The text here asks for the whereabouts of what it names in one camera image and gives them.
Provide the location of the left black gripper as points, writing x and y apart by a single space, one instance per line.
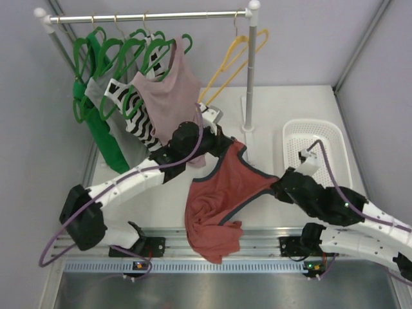
223 141

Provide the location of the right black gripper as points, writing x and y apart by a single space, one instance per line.
279 192

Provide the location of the red tank top blue trim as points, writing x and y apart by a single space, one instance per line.
213 200

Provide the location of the yellow hanger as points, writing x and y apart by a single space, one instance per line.
238 47

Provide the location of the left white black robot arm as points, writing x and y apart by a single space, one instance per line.
86 214

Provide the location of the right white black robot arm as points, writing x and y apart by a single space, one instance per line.
349 224

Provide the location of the pink tank top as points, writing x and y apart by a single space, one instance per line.
171 101

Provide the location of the black white striped top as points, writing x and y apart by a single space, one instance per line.
129 102

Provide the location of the grey top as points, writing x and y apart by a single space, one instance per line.
128 140

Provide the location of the green top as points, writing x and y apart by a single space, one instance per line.
106 143

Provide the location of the green hanger under striped top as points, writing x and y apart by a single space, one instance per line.
130 49

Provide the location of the white perforated plastic basket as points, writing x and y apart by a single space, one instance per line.
302 133

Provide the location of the silver clothes rack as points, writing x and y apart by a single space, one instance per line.
251 12

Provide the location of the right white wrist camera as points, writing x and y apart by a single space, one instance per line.
310 163

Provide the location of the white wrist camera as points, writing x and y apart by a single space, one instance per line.
310 163
211 115

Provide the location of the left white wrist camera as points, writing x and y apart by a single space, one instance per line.
211 115

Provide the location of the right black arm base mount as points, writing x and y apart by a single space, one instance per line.
290 247

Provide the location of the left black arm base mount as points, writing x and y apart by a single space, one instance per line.
147 247

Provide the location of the slotted white cable duct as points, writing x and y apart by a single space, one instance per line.
185 267

